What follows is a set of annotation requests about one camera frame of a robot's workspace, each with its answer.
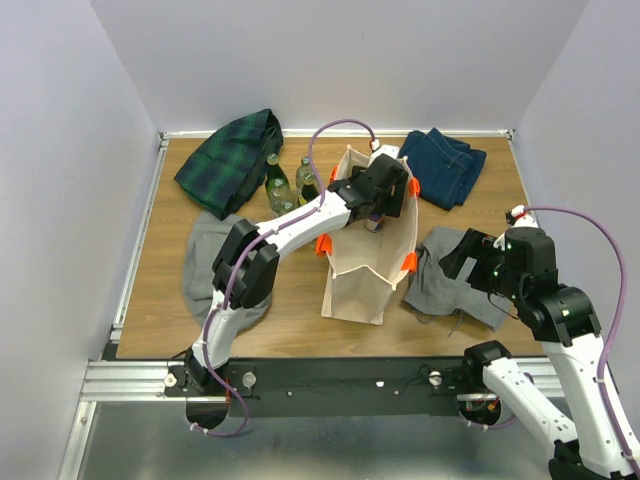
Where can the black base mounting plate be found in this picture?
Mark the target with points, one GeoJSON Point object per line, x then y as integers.
{"type": "Point", "coordinates": [324, 387]}

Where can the clear bottle back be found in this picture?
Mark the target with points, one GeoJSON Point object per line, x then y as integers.
{"type": "Point", "coordinates": [281, 208]}

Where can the green plaid cloth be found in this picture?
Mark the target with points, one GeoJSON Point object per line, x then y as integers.
{"type": "Point", "coordinates": [225, 171]}

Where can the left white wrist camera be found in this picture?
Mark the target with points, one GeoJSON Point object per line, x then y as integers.
{"type": "Point", "coordinates": [378, 148]}

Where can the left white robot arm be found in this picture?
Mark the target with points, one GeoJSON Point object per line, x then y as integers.
{"type": "Point", "coordinates": [245, 268]}

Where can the red soda can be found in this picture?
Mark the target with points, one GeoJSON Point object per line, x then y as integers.
{"type": "Point", "coordinates": [374, 223]}

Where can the clear bottle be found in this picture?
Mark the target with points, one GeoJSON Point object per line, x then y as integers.
{"type": "Point", "coordinates": [303, 169]}
{"type": "Point", "coordinates": [278, 192]}
{"type": "Point", "coordinates": [281, 208]}

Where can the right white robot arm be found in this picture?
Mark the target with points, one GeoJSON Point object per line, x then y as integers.
{"type": "Point", "coordinates": [595, 441]}

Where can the left grey cloth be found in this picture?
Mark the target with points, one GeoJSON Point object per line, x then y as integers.
{"type": "Point", "coordinates": [207, 236]}

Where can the beige canvas tote bag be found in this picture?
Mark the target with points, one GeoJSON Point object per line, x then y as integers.
{"type": "Point", "coordinates": [364, 267]}

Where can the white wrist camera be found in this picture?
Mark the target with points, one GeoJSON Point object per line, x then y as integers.
{"type": "Point", "coordinates": [515, 218]}
{"type": "Point", "coordinates": [378, 148]}

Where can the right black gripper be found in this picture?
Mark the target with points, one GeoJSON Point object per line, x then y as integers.
{"type": "Point", "coordinates": [481, 245]}

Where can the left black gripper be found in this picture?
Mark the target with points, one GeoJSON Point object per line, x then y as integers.
{"type": "Point", "coordinates": [391, 204]}

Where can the green Perrier bottle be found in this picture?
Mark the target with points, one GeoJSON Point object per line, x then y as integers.
{"type": "Point", "coordinates": [275, 174]}
{"type": "Point", "coordinates": [308, 193]}

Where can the right grey shorts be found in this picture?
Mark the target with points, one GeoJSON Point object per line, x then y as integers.
{"type": "Point", "coordinates": [432, 294]}

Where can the aluminium frame rail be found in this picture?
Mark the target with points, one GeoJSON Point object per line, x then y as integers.
{"type": "Point", "coordinates": [105, 378]}

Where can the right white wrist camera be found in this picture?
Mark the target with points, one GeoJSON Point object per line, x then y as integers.
{"type": "Point", "coordinates": [515, 218]}

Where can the blue denim jeans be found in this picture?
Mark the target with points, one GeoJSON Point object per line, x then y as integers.
{"type": "Point", "coordinates": [446, 168]}

